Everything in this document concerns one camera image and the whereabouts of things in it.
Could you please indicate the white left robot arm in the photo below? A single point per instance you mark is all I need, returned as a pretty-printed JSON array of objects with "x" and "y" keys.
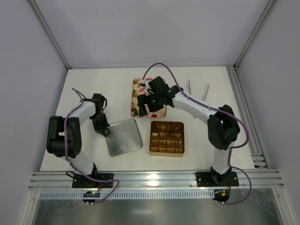
[{"x": 64, "y": 139}]

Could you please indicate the slotted cable duct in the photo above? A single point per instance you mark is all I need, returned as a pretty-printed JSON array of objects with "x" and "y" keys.
[{"x": 122, "y": 194}]

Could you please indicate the metal tongs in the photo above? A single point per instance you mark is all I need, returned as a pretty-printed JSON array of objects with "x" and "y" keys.
[{"x": 205, "y": 94}]

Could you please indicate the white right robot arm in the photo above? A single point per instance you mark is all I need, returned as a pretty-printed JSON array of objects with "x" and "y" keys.
[{"x": 222, "y": 128}]

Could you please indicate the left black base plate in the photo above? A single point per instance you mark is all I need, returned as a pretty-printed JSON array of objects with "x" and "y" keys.
[{"x": 80, "y": 181}]

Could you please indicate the aluminium rail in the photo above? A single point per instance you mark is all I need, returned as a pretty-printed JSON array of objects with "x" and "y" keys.
[
  {"x": 260, "y": 178},
  {"x": 255, "y": 144}
]

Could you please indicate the floral rectangular tray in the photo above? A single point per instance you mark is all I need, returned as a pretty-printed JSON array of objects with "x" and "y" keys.
[{"x": 137, "y": 88}]

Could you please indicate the silver tin lid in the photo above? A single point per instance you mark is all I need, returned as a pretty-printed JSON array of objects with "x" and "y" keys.
[{"x": 123, "y": 137}]

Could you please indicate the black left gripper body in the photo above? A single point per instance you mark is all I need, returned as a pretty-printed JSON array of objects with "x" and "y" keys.
[{"x": 102, "y": 128}]

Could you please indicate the aluminium front rail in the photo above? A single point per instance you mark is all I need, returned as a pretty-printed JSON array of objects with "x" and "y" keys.
[{"x": 260, "y": 178}]

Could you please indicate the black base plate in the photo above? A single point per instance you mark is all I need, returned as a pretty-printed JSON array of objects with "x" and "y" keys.
[
  {"x": 213, "y": 179},
  {"x": 80, "y": 181}
]

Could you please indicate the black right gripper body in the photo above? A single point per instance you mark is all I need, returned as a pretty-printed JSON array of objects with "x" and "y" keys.
[{"x": 144, "y": 103}]

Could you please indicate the aluminium right side rail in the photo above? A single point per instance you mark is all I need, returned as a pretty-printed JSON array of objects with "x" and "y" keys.
[{"x": 255, "y": 144}]

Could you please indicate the gold chocolate tin box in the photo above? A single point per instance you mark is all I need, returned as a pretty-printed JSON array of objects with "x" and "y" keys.
[{"x": 164, "y": 146}]

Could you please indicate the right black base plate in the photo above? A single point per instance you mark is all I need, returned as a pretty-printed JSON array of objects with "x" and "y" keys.
[{"x": 213, "y": 179}]

